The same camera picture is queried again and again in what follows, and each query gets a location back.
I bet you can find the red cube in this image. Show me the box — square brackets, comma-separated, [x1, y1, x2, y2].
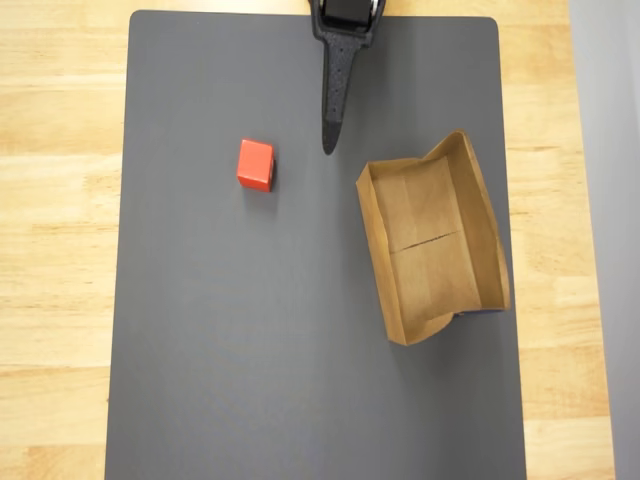
[235, 138, 276, 193]

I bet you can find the brown paper box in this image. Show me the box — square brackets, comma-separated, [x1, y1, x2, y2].
[355, 128, 513, 347]

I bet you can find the dark grey rectangular mat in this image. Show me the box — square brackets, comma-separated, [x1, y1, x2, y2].
[103, 9, 527, 480]

